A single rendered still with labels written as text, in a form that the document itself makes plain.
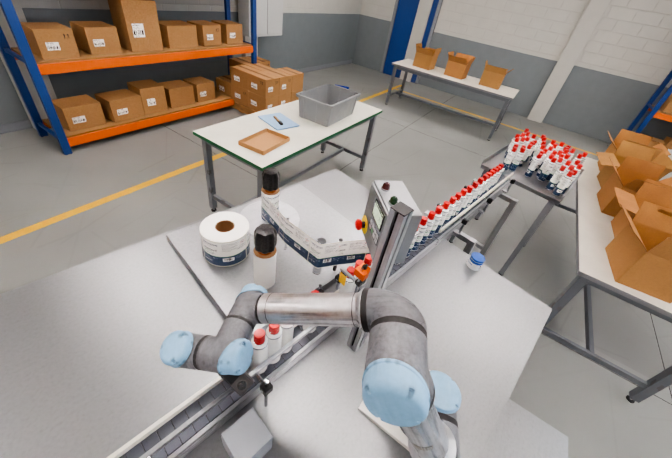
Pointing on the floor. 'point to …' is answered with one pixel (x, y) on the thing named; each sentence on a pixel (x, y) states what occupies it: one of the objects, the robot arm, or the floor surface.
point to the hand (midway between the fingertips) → (249, 367)
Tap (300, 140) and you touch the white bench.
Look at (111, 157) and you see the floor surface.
